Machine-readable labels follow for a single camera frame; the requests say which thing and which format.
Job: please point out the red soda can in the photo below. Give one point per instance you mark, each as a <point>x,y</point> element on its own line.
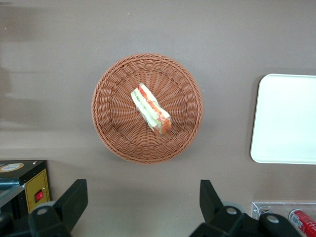
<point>304,221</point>

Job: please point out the dark soda can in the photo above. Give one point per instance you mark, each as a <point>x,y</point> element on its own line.
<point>265,211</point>

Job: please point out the plastic-wrapped triangle sandwich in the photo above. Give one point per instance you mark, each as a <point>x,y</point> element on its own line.
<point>151,108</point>

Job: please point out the red rocker switch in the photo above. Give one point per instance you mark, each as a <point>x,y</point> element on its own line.
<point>39,197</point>

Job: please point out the round brown wicker basket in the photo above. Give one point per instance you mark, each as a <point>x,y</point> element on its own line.
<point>116,111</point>

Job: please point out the clear acrylic box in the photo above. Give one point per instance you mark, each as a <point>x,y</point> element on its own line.
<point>281,208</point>

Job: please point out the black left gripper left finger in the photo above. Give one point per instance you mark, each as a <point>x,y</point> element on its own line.
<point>71,200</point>

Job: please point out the white rectangular plastic tray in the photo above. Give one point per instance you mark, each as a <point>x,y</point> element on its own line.
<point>286,118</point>

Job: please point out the black box with red switch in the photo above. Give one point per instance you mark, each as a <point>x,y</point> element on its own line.
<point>37,182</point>

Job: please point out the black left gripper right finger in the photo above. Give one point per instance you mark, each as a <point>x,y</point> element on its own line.
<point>212,205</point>

